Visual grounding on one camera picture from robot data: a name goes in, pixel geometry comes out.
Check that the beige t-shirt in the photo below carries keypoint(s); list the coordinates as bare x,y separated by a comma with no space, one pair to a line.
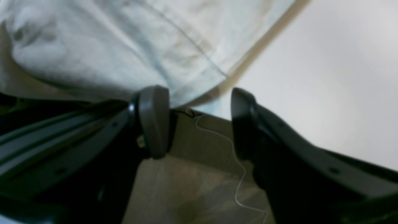
94,50

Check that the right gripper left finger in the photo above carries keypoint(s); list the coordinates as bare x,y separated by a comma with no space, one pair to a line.
80,166

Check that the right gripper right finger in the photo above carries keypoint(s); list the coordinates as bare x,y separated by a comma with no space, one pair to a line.
306,184

